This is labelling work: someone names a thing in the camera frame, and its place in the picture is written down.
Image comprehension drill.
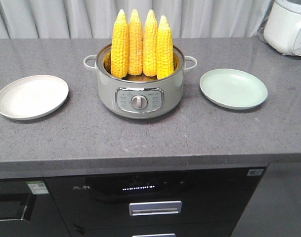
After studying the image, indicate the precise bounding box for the white rice cooker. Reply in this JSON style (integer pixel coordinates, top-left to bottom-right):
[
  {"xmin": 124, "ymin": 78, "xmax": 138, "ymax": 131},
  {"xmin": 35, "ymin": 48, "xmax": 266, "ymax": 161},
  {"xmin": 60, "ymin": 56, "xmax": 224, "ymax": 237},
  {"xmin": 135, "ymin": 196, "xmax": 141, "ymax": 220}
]
[{"xmin": 263, "ymin": 0, "xmax": 301, "ymax": 56}]

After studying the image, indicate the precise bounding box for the light green round plate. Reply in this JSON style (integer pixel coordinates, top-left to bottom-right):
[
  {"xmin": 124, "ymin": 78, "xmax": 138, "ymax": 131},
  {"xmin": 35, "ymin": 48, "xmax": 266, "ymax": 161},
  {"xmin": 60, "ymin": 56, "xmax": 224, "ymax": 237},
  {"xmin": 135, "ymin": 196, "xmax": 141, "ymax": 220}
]
[{"xmin": 199, "ymin": 69, "xmax": 268, "ymax": 110}]

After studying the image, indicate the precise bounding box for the silver drawer handle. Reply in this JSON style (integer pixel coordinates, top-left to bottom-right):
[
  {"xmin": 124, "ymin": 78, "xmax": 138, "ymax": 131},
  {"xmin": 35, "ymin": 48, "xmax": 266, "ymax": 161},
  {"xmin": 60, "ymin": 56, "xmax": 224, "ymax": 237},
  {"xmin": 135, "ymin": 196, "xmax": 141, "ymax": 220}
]
[{"xmin": 129, "ymin": 200, "xmax": 182, "ymax": 216}]

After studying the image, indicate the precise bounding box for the green electric cooking pot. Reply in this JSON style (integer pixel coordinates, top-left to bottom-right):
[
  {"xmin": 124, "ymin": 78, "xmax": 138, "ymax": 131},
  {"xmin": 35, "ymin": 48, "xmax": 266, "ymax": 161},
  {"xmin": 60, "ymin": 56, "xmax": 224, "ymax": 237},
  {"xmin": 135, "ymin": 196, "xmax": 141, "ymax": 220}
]
[{"xmin": 83, "ymin": 45, "xmax": 197, "ymax": 119}]

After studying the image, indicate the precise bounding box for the black dishwasher front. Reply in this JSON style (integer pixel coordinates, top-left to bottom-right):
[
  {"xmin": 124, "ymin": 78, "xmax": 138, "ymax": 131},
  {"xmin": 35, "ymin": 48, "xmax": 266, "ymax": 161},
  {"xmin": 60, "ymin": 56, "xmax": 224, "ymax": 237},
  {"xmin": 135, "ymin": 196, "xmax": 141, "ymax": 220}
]
[{"xmin": 0, "ymin": 179, "xmax": 70, "ymax": 237}]

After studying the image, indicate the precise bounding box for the yellow corn cob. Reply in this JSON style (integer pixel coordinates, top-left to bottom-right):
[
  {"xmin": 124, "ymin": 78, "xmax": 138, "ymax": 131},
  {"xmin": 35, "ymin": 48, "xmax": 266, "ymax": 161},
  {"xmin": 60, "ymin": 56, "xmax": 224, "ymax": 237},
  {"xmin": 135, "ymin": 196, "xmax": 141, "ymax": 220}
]
[
  {"xmin": 156, "ymin": 15, "xmax": 174, "ymax": 79},
  {"xmin": 143, "ymin": 9, "xmax": 158, "ymax": 77},
  {"xmin": 128, "ymin": 9, "xmax": 143, "ymax": 76},
  {"xmin": 111, "ymin": 9, "xmax": 129, "ymax": 79}
]

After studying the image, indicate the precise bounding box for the white round plate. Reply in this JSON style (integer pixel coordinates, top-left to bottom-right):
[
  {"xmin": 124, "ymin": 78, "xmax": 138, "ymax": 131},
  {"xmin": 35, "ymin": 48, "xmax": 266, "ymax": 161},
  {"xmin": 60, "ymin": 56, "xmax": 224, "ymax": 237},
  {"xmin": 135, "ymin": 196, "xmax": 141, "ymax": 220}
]
[{"xmin": 0, "ymin": 75, "xmax": 69, "ymax": 120}]

